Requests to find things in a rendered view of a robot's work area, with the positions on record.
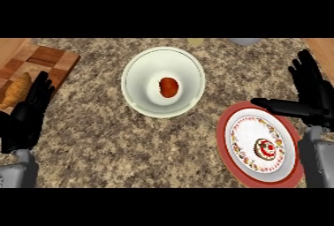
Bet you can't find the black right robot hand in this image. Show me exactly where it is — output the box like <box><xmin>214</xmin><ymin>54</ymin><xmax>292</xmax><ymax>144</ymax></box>
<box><xmin>250</xmin><ymin>49</ymin><xmax>334</xmax><ymax>132</ymax></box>

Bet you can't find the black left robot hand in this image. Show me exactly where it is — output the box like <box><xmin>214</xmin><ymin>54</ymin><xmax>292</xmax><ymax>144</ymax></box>
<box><xmin>0</xmin><ymin>71</ymin><xmax>57</xmax><ymax>154</ymax></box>

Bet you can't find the red rimmed patterned plate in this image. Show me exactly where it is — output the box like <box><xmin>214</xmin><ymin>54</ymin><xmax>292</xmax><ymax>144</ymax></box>
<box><xmin>216</xmin><ymin>101</ymin><xmax>306</xmax><ymax>189</ymax></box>

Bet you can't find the red tomato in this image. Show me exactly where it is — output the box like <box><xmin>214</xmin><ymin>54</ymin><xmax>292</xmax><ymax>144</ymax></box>
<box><xmin>158</xmin><ymin>77</ymin><xmax>180</xmax><ymax>99</ymax></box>

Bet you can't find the white bowl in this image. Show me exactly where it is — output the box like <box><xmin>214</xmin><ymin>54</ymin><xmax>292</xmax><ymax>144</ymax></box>
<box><xmin>120</xmin><ymin>46</ymin><xmax>205</xmax><ymax>119</ymax></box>

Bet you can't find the golden croissant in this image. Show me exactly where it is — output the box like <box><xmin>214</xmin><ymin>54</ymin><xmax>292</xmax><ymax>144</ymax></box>
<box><xmin>0</xmin><ymin>72</ymin><xmax>34</xmax><ymax>110</ymax></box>

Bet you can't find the checkered wooden cutting board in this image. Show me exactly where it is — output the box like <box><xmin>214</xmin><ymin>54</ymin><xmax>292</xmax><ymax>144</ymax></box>
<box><xmin>0</xmin><ymin>43</ymin><xmax>83</xmax><ymax>115</ymax></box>

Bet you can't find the pale grey object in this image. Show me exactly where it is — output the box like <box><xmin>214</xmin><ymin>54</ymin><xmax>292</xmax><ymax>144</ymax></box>
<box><xmin>226</xmin><ymin>38</ymin><xmax>263</xmax><ymax>47</ymax></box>

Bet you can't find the pale yellow object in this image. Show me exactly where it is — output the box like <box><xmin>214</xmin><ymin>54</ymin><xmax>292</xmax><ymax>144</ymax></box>
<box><xmin>186</xmin><ymin>38</ymin><xmax>205</xmax><ymax>47</ymax></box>

